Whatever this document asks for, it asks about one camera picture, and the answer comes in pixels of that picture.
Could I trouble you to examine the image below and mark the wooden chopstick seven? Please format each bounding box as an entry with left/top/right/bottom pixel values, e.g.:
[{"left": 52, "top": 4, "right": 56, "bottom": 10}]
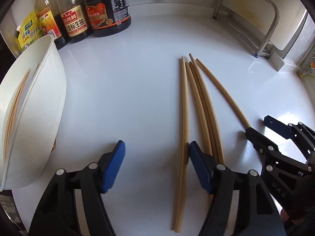
[{"left": 189, "top": 53, "right": 225, "bottom": 164}]

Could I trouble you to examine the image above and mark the wooden chopstick six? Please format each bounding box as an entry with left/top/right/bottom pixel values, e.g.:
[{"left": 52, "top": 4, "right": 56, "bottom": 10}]
[{"left": 188, "top": 62, "right": 220, "bottom": 162}]

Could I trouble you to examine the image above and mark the wooden chopstick eight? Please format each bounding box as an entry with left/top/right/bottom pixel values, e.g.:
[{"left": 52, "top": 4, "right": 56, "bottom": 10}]
[{"left": 196, "top": 59, "right": 251, "bottom": 129}]

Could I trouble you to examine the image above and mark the wooden chopstick five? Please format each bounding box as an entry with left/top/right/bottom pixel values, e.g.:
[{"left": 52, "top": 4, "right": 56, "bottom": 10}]
[{"left": 185, "top": 61, "right": 214, "bottom": 202}]

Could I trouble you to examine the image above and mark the wooden chopstick two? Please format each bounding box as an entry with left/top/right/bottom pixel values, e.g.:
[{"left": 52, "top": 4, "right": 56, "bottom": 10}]
[{"left": 7, "top": 62, "right": 41, "bottom": 138}]

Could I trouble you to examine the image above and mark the separate wooden chopstick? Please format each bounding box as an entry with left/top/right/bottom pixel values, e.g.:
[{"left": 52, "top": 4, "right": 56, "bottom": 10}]
[{"left": 174, "top": 57, "right": 190, "bottom": 233}]

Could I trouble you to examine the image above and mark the white plastic basin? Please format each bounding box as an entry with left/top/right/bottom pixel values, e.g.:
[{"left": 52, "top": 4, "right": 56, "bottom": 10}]
[{"left": 1, "top": 35, "right": 67, "bottom": 190}]

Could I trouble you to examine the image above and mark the white cutting board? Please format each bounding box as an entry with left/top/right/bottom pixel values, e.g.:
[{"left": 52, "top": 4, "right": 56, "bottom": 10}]
[{"left": 221, "top": 0, "right": 307, "bottom": 50}]

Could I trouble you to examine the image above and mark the yellow seasoning pouch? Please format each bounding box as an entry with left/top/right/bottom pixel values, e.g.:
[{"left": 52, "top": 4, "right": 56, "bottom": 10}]
[{"left": 18, "top": 10, "right": 45, "bottom": 51}]

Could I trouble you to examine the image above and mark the soy sauce glass bottle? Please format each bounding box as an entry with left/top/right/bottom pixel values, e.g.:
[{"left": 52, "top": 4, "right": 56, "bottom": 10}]
[{"left": 58, "top": 0, "right": 91, "bottom": 43}]

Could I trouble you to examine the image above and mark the yellow-cap vinegar bottle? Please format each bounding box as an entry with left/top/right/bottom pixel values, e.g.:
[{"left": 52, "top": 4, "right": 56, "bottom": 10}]
[{"left": 35, "top": 0, "right": 69, "bottom": 50}]

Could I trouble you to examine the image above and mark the large dark soy jug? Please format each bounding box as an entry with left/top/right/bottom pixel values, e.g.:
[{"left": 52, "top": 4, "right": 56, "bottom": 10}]
[{"left": 84, "top": 0, "right": 131, "bottom": 37}]

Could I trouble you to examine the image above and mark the wall power outlet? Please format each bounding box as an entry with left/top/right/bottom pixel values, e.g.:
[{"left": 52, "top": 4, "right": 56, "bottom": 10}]
[{"left": 297, "top": 51, "right": 314, "bottom": 79}]

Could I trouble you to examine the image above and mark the metal rack frame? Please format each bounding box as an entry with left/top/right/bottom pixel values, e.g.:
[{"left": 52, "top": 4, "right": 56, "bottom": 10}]
[{"left": 212, "top": 0, "right": 280, "bottom": 59}]

